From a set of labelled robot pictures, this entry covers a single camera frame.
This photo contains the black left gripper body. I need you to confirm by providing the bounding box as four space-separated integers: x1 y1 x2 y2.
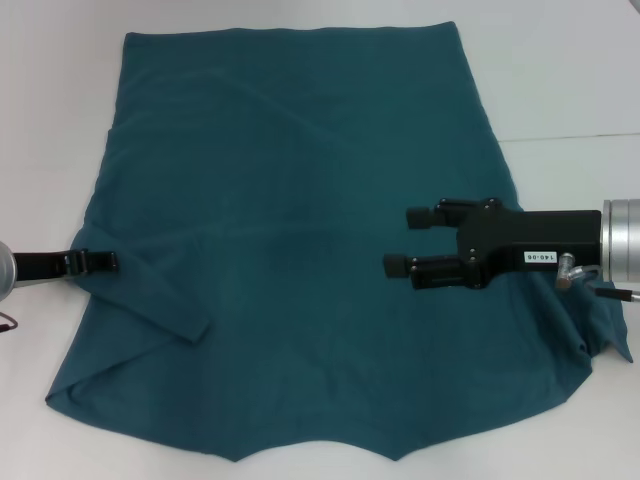
12 248 90 289

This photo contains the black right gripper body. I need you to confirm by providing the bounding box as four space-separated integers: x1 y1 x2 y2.
452 197 603 292

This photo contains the teal blue shirt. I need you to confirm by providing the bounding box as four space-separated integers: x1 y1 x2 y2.
44 20 635 450

